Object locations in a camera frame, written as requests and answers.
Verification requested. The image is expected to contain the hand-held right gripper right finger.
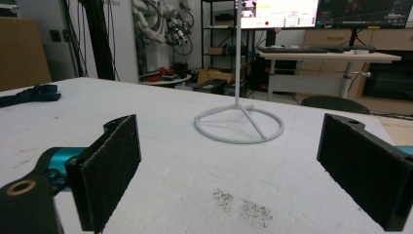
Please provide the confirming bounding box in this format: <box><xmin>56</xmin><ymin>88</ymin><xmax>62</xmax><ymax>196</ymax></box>
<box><xmin>316</xmin><ymin>112</ymin><xmax>413</xmax><ymax>232</ymax></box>

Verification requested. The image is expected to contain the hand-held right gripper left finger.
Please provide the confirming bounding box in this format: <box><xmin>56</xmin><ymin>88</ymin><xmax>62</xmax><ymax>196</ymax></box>
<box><xmin>64</xmin><ymin>113</ymin><xmax>142</xmax><ymax>234</ymax></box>

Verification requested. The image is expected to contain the wooden desk with monitors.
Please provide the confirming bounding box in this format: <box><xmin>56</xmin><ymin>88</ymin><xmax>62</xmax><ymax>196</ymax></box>
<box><xmin>294</xmin><ymin>27</ymin><xmax>413</xmax><ymax>116</ymax></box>

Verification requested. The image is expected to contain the small round white table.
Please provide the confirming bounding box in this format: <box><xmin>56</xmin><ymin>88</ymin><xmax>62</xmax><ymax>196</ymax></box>
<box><xmin>138</xmin><ymin>73</ymin><xmax>193</xmax><ymax>88</ymax></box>

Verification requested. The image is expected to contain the wooden top desk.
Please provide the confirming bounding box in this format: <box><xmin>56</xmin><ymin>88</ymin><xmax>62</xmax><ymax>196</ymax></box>
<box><xmin>258</xmin><ymin>48</ymin><xmax>402</xmax><ymax>102</ymax></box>

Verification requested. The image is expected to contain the white metal stand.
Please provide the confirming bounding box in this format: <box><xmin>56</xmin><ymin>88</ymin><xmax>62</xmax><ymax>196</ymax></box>
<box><xmin>193</xmin><ymin>0</ymin><xmax>285</xmax><ymax>145</ymax></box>

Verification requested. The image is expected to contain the black keyboard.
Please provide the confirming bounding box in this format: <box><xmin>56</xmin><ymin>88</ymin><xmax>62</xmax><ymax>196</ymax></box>
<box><xmin>256</xmin><ymin>46</ymin><xmax>329</xmax><ymax>55</ymax></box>

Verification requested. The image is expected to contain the brown cardboard sheet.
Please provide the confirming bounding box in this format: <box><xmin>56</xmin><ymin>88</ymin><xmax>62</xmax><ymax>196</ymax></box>
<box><xmin>0</xmin><ymin>17</ymin><xmax>53</xmax><ymax>93</ymax></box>

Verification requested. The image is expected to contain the cardboard box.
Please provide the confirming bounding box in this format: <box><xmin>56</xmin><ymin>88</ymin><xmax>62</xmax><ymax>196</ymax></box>
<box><xmin>196</xmin><ymin>67</ymin><xmax>236</xmax><ymax>86</ymax></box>

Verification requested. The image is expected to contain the dark computer monitor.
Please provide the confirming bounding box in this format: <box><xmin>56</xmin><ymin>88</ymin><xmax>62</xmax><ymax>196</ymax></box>
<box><xmin>315</xmin><ymin>0</ymin><xmax>413</xmax><ymax>29</ymax></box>

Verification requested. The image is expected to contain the black metal shelf rack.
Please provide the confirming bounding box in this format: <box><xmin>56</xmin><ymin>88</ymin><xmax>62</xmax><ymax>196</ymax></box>
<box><xmin>200</xmin><ymin>0</ymin><xmax>257</xmax><ymax>79</ymax></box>

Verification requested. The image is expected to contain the white computer monitor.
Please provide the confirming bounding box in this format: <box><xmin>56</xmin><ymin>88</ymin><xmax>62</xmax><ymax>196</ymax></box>
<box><xmin>239</xmin><ymin>0</ymin><xmax>320</xmax><ymax>30</ymax></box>

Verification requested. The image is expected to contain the dark blue cloth strap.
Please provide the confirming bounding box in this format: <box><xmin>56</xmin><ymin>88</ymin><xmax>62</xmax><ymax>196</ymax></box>
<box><xmin>0</xmin><ymin>84</ymin><xmax>62</xmax><ymax>109</ymax></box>

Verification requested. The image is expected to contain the black frame post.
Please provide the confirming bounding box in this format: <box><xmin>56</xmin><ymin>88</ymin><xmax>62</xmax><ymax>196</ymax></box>
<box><xmin>77</xmin><ymin>0</ymin><xmax>117</xmax><ymax>82</ymax></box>

